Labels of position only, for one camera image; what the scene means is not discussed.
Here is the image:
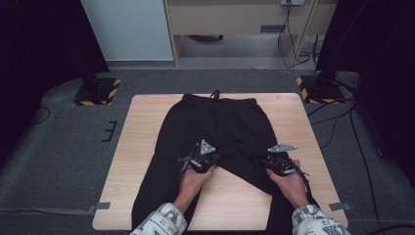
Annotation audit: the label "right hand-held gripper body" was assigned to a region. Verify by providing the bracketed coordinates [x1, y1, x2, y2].
[263, 142, 299, 177]

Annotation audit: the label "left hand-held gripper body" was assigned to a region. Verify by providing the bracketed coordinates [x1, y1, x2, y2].
[177, 139, 221, 174]

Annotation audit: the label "black pants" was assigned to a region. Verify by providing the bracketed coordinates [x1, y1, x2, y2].
[130, 89, 323, 235]

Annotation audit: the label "person's right hand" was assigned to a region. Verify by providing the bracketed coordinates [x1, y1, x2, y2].
[266, 159, 310, 210]

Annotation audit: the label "person's left hand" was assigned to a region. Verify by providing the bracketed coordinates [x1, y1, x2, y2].
[173, 162, 217, 214]

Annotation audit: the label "grey tape strip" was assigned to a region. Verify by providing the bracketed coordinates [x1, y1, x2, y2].
[87, 202, 112, 212]
[328, 202, 353, 212]

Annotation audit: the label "black stand with striped base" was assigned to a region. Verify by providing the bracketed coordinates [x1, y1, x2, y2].
[72, 58, 122, 107]
[296, 70, 346, 105]

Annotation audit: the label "black floor tape mark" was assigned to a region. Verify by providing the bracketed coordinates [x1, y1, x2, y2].
[101, 120, 118, 143]

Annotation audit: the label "light wooden desk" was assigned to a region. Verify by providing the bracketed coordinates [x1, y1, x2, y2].
[162, 0, 339, 69]

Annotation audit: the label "black curtain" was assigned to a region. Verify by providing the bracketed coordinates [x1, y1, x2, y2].
[0, 0, 111, 165]
[314, 0, 415, 188]

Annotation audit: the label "white cabinet panel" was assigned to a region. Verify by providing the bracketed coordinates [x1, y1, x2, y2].
[79, 0, 175, 63]

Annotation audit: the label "right hand-held gripper black cable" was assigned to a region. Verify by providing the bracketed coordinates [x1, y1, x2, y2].
[287, 159, 316, 201]

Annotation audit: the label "hand-held gripper black cable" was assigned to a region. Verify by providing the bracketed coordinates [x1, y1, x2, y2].
[287, 159, 316, 201]
[166, 146, 201, 205]

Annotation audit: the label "left hand-held gripper black cable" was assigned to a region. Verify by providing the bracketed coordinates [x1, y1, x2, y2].
[166, 146, 201, 205]

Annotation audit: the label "long black floor cable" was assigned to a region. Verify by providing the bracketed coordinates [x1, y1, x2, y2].
[348, 104, 388, 235]

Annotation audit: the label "black hanging cables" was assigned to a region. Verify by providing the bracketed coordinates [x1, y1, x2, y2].
[276, 0, 320, 71]

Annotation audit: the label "thin black floor cable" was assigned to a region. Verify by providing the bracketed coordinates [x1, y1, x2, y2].
[31, 106, 53, 126]

